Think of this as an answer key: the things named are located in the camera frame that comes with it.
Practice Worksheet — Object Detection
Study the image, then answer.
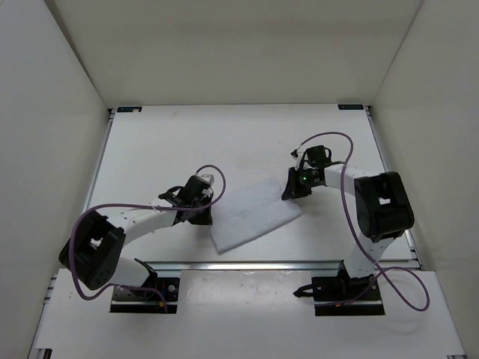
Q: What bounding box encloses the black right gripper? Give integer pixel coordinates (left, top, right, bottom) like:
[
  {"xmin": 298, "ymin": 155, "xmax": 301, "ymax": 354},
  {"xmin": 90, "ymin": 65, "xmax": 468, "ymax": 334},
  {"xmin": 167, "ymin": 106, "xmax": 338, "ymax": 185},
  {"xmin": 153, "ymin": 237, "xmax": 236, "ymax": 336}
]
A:
[{"xmin": 283, "ymin": 168, "xmax": 320, "ymax": 201}]

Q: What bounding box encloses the white skirt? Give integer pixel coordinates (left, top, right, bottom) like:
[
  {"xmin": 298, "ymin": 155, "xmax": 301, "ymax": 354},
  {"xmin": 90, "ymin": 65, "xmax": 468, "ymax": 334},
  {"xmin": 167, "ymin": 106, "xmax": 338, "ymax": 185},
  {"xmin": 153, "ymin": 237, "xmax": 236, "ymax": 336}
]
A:
[{"xmin": 210, "ymin": 178, "xmax": 302, "ymax": 254}]

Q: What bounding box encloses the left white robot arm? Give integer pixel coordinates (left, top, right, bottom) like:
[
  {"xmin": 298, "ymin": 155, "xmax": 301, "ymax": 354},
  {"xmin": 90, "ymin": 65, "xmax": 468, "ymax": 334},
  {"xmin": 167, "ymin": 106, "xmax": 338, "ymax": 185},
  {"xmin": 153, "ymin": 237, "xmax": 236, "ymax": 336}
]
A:
[{"xmin": 73, "ymin": 174, "xmax": 214, "ymax": 298}]

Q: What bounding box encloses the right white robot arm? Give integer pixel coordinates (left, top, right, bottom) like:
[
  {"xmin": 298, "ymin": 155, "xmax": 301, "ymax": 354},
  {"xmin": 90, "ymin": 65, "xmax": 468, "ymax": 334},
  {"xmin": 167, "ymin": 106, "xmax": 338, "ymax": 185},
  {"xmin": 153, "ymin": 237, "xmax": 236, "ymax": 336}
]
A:
[{"xmin": 281, "ymin": 145, "xmax": 415, "ymax": 300}]

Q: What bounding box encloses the right blue table label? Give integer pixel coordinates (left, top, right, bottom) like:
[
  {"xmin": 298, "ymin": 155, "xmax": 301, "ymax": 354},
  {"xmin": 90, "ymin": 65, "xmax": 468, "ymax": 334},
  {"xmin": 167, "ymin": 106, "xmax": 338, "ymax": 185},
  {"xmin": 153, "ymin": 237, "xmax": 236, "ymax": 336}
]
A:
[{"xmin": 338, "ymin": 104, "xmax": 364, "ymax": 111}]

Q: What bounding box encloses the blue table label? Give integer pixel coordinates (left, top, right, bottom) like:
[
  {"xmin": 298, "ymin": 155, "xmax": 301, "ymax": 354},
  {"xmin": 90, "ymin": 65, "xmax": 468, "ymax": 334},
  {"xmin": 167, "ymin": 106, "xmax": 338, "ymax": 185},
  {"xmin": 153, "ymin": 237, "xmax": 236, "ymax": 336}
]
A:
[
  {"xmin": 116, "ymin": 106, "xmax": 142, "ymax": 113},
  {"xmin": 338, "ymin": 104, "xmax": 364, "ymax": 111}
]

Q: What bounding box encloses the left blue table label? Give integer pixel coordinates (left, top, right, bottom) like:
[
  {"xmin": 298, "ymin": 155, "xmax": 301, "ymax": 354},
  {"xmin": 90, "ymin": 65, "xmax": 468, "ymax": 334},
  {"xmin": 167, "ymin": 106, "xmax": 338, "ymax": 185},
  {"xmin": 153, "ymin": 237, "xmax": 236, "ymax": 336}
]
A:
[{"xmin": 116, "ymin": 106, "xmax": 142, "ymax": 113}]

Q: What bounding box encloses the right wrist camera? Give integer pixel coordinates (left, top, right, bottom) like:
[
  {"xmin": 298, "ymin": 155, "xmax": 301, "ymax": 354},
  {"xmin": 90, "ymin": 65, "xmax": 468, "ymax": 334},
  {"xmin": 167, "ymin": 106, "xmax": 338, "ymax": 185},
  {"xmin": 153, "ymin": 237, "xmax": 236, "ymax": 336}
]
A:
[{"xmin": 291, "ymin": 147, "xmax": 309, "ymax": 171}]

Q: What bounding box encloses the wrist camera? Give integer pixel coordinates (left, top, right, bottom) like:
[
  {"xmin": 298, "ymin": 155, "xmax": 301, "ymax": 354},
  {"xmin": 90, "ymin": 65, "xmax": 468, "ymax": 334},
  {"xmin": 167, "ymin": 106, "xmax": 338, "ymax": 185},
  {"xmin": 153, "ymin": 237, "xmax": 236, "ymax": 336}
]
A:
[
  {"xmin": 197, "ymin": 174, "xmax": 215, "ymax": 187},
  {"xmin": 291, "ymin": 147, "xmax": 309, "ymax": 171}
]

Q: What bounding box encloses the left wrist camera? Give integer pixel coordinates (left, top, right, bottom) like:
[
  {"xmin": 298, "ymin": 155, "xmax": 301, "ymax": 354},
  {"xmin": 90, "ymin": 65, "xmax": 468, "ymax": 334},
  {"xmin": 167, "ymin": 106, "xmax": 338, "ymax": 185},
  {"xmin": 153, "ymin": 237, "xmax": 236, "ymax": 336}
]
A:
[{"xmin": 197, "ymin": 174, "xmax": 215, "ymax": 187}]

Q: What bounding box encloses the aluminium table frame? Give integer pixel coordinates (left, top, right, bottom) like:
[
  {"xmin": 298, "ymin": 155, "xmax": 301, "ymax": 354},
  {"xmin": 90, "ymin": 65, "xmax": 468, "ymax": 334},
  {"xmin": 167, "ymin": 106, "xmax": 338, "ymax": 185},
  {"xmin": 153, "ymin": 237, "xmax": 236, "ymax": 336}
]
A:
[{"xmin": 31, "ymin": 105, "xmax": 466, "ymax": 358}]

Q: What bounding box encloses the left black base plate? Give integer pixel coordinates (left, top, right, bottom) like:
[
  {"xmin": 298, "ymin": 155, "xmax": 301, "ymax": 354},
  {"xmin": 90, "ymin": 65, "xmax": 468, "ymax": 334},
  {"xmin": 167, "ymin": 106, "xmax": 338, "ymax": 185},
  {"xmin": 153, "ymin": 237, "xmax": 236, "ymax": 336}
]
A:
[{"xmin": 109, "ymin": 260, "xmax": 180, "ymax": 314}]

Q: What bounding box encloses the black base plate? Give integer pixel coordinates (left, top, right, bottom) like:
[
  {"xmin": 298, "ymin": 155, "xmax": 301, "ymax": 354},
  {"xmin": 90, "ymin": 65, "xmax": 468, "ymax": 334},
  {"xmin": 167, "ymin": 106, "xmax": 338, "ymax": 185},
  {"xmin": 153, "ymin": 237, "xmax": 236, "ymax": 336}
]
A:
[
  {"xmin": 109, "ymin": 260, "xmax": 180, "ymax": 314},
  {"xmin": 293, "ymin": 273, "xmax": 385, "ymax": 317}
]

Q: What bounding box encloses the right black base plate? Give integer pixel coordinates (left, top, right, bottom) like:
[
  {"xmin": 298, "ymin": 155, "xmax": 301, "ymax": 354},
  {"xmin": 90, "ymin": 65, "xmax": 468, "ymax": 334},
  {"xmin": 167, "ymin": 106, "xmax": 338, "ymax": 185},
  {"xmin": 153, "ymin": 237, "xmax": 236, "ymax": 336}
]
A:
[{"xmin": 293, "ymin": 273, "xmax": 385, "ymax": 317}]

